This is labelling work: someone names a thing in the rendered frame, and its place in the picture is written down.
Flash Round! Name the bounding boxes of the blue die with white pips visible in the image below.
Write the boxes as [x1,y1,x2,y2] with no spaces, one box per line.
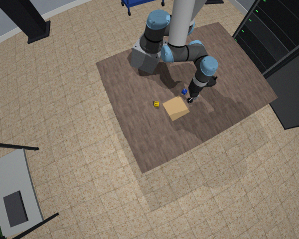
[181,88,187,95]

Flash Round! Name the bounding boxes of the tan flat mat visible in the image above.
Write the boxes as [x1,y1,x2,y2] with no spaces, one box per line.
[162,95,190,121]

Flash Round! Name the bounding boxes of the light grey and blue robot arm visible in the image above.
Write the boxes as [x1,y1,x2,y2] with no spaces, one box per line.
[140,0,218,83]

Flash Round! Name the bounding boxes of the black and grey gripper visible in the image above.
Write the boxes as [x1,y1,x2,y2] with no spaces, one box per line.
[188,75,217,100]

